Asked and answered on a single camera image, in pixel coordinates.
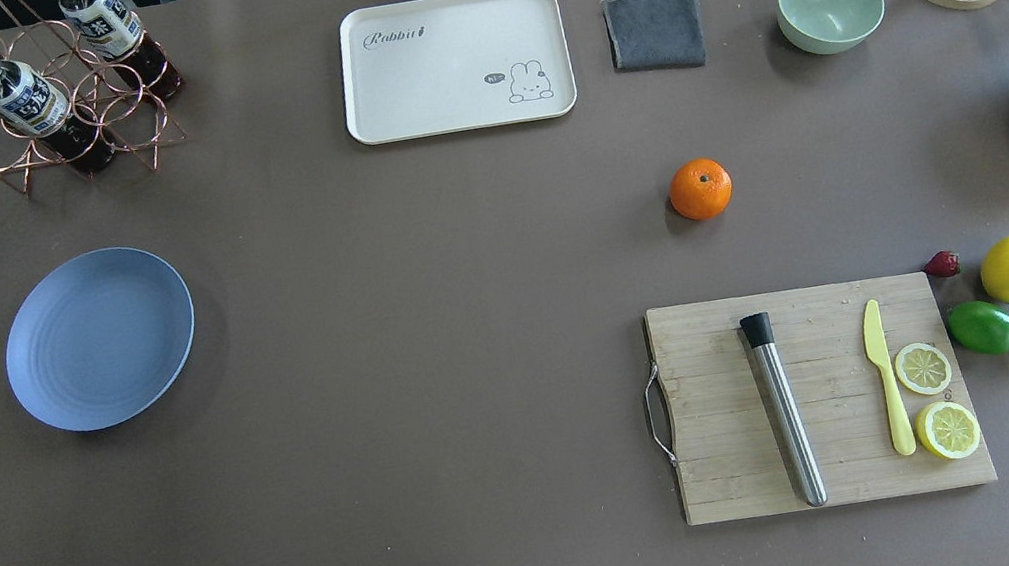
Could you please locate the blue round plate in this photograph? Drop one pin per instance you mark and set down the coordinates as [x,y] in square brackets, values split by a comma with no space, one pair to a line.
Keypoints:
[100,339]

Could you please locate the grey folded cloth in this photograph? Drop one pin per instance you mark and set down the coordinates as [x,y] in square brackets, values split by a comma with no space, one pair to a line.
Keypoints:
[655,33]

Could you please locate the orange mandarin fruit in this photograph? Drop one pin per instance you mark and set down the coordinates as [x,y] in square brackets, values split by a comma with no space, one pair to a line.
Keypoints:
[701,189]

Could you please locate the lower lemon half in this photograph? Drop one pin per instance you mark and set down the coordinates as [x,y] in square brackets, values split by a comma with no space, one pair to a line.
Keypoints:
[948,429]

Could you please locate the green ceramic bowl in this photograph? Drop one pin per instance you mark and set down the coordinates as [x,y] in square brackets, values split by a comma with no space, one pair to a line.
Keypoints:
[828,26]

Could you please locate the tea bottle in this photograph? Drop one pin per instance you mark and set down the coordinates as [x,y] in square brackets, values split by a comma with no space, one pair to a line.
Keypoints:
[113,30]
[35,107]

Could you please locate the small red strawberry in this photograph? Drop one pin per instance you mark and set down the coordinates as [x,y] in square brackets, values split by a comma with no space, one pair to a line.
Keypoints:
[943,264]

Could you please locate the yellow plastic knife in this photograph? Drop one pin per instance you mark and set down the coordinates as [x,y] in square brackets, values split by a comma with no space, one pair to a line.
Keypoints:
[877,352]

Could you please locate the copper wire bottle rack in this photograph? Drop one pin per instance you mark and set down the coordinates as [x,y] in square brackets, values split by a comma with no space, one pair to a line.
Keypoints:
[138,125]

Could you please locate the right rear tea bottle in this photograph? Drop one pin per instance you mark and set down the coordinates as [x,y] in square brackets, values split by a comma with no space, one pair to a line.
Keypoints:
[113,30]

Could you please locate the green lime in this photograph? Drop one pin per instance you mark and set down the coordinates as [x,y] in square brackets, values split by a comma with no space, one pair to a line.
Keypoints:
[979,326]

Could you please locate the wooden cutting board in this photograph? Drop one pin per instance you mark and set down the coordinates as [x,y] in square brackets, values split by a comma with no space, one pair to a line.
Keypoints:
[730,461]

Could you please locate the cream rabbit tray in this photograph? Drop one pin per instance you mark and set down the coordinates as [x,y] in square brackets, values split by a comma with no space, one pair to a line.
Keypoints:
[421,68]

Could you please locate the front tea bottle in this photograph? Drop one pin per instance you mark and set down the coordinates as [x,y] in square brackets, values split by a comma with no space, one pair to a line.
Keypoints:
[35,107]

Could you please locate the steel muddler black tip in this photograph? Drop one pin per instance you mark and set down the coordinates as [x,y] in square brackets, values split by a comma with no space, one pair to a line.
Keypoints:
[761,339]

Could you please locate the upper lemon slice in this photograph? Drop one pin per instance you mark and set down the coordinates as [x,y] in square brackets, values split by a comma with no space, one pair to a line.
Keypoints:
[923,368]

